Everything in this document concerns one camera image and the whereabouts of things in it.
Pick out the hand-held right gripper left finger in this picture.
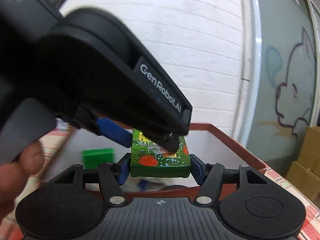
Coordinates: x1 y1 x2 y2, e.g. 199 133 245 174
54 154 132 205

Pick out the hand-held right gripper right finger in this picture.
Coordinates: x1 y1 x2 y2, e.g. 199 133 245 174
190 154 267 205

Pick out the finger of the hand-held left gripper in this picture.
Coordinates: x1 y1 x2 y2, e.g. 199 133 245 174
74 105 133 148
161 133 186 155

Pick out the green floral box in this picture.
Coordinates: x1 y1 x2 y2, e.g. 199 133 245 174
130 127 192 179
82 148 115 170

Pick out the brown cardboard storage box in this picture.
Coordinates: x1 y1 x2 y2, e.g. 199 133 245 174
41 122 267 200

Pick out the person's left hand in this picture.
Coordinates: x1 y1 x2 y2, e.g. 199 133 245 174
0 140 46 220

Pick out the plaid tablecloth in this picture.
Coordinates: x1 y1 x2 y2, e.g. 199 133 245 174
0 125 320 240

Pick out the brown cardboard carton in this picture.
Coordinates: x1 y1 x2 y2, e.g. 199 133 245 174
299 126 320 165
285 161 320 205

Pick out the cartoon decorated glass door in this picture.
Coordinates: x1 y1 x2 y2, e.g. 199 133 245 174
239 0 320 160

